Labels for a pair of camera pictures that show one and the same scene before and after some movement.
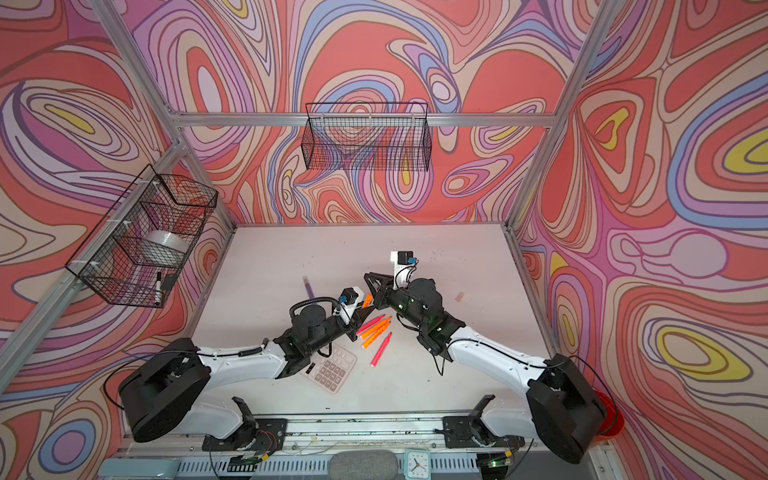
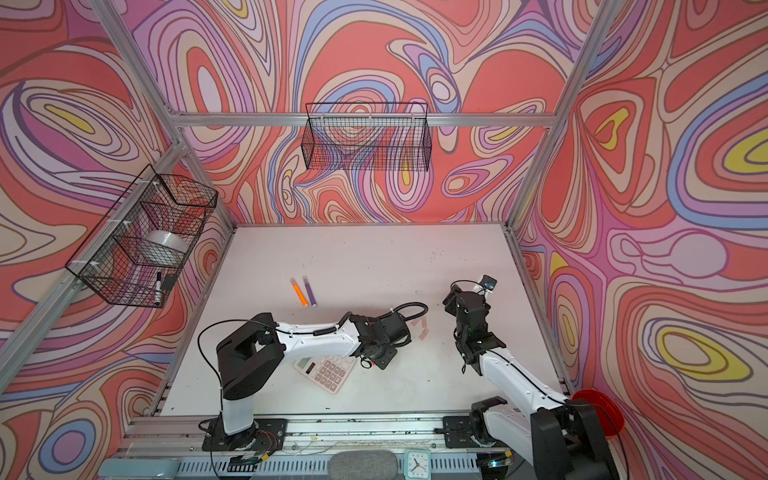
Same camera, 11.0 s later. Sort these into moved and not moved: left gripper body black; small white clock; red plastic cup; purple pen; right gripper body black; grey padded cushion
Moved: right gripper body black; left gripper body black
Not moved: purple pen; small white clock; grey padded cushion; red plastic cup
